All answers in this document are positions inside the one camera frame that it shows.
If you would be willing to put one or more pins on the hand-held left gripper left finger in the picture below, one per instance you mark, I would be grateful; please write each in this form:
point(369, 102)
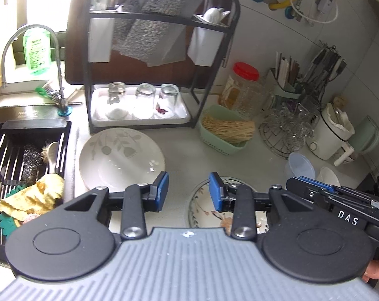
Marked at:
point(162, 191)

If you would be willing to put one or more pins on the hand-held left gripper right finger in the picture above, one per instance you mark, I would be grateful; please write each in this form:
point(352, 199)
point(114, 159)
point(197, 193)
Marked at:
point(215, 191)

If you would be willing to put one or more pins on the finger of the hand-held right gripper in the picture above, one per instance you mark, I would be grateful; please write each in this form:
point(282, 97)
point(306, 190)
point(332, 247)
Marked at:
point(302, 191)

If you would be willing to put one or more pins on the floral print deep plate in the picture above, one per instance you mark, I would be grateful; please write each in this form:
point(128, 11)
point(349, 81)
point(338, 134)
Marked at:
point(199, 207)

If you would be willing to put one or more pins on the plain white bowl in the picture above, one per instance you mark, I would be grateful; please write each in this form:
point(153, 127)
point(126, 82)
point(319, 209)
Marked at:
point(328, 177)

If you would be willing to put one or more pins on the translucent plastic container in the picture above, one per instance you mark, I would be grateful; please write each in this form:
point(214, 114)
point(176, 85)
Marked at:
point(299, 169)

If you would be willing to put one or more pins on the green plastic basket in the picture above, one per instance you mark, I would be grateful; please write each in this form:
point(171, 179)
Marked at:
point(221, 147)

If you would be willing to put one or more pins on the white leaf print plate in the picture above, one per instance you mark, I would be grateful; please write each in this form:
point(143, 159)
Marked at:
point(120, 160)

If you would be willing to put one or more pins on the large clear glass cup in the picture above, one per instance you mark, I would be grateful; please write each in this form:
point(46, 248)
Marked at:
point(297, 136)

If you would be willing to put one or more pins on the white electric pot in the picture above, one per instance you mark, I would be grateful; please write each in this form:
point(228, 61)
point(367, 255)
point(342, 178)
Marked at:
point(324, 138)

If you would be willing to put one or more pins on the bundle of dried noodles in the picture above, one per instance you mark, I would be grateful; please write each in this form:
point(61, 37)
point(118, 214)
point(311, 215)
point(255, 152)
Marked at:
point(227, 128)

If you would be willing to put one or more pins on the stemmed glass dish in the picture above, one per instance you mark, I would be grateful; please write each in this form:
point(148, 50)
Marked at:
point(302, 117)

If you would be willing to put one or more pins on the pale green jug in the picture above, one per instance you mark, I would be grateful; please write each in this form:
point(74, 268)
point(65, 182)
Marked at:
point(366, 134)

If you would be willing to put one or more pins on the white drip tray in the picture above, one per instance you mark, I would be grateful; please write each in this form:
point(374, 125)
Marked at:
point(178, 113)

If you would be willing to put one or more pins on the purple base glass cup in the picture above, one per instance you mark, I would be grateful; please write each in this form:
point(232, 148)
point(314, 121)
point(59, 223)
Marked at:
point(289, 104)

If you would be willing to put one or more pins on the clear drinking glass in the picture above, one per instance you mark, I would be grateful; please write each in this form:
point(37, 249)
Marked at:
point(117, 92)
point(145, 95)
point(170, 98)

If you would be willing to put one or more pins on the tan loofah sponge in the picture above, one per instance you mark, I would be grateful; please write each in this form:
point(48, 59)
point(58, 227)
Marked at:
point(339, 101)

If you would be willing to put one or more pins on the red lid plastic jar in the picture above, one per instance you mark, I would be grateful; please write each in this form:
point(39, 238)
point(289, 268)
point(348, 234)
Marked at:
point(242, 94)

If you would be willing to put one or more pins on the black metal dish rack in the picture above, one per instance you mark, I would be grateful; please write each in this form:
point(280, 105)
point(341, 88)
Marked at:
point(87, 106)

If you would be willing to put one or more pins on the hanging kitchen utensils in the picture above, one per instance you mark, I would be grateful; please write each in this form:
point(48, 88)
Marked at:
point(324, 65)

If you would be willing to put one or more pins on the yellow dish cloth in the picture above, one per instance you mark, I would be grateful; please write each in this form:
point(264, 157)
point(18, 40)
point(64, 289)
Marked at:
point(32, 197)

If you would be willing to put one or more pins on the steel wool scrubber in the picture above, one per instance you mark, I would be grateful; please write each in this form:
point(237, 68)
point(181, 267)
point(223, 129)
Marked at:
point(32, 163)

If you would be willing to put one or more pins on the white utensil holder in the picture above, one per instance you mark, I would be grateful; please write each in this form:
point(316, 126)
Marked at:
point(99, 44)
point(205, 47)

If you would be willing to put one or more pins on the steel kitchen faucet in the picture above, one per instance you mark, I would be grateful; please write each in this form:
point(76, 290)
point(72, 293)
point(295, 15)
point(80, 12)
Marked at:
point(61, 78)

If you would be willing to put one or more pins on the stainless steel sink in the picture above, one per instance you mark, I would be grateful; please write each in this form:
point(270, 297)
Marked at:
point(26, 113)

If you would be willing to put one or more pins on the black sink drain rack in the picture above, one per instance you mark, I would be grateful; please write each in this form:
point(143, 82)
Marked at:
point(7, 150)

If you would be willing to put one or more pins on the green scrub pad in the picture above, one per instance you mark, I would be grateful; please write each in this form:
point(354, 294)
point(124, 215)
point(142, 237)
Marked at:
point(4, 222)

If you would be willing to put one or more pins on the dark wooden cutting board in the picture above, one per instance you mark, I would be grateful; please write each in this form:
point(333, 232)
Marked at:
point(76, 53)

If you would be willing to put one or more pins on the white ceramic spoon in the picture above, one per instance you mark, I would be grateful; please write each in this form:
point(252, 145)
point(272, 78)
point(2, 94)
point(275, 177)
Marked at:
point(212, 15)
point(226, 14)

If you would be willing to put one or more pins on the green detergent bottle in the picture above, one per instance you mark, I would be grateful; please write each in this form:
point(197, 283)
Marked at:
point(36, 53)

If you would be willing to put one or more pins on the white wall plug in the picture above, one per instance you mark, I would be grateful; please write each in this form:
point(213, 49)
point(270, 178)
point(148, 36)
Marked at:
point(324, 3)

